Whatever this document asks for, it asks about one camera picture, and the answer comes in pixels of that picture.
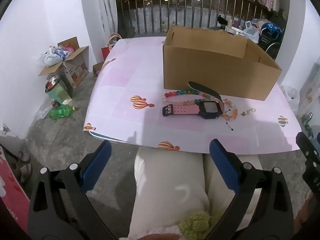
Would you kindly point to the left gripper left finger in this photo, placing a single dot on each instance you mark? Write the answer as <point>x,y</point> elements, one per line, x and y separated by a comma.
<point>48,218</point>

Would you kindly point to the red gift bag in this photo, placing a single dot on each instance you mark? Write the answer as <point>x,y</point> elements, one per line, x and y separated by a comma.
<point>111,41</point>

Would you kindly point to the large brown cardboard box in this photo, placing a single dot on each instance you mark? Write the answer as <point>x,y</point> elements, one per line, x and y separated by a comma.
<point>228,64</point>

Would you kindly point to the pink strap smartwatch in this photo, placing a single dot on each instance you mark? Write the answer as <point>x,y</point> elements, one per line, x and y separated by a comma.
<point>209,106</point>

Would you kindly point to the green plastic bottle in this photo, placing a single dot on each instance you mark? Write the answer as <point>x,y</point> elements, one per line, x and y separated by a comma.
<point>63,111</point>

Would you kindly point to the open cardboard box on floor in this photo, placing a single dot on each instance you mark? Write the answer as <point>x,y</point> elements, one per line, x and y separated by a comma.
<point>75,65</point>

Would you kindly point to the metal balcony railing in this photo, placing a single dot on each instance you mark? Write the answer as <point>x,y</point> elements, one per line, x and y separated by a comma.
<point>155,17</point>

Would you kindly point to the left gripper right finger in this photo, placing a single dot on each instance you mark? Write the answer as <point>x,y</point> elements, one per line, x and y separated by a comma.
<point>273,215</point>

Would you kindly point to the green bucket with lid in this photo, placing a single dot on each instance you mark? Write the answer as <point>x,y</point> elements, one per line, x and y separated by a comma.
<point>56,89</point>

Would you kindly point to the white plastic bag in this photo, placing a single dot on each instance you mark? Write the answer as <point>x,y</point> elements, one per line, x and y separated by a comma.
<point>251,32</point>

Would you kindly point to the gold butterfly charm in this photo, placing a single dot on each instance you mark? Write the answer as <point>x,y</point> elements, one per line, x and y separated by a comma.
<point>247,112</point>

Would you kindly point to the pink balloon print tablecloth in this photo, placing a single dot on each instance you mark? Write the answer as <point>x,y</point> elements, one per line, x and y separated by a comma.
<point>127,100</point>

